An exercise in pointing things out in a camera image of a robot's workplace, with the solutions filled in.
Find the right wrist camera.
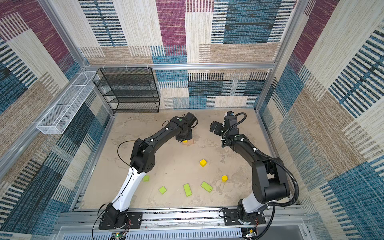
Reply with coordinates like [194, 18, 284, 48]
[223, 111, 247, 136]

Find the black mesh wire shelf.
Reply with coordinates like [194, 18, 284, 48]
[93, 67, 160, 114]

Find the small green block tilted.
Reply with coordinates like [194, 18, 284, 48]
[159, 186, 167, 195]

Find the long green block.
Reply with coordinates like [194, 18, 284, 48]
[201, 182, 213, 193]
[183, 184, 192, 197]

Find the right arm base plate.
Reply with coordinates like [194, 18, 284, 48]
[218, 208, 266, 226]

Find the long green block right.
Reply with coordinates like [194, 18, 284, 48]
[201, 182, 213, 193]

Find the long green block middle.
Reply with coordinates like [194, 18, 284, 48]
[183, 184, 192, 197]

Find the small green block left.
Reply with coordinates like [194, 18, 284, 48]
[143, 175, 150, 182]

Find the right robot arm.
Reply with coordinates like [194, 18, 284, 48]
[210, 121, 300, 225]

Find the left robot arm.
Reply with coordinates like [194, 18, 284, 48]
[93, 113, 198, 231]

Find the aluminium front rail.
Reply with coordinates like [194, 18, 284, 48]
[50, 205, 316, 240]

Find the yellow cylinder block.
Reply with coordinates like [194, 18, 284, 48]
[222, 175, 228, 183]

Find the natural wood block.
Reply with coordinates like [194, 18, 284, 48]
[182, 139, 195, 145]

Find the white mesh wall basket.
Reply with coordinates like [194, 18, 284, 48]
[37, 72, 96, 135]

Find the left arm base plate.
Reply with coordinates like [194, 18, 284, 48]
[98, 212, 143, 230]

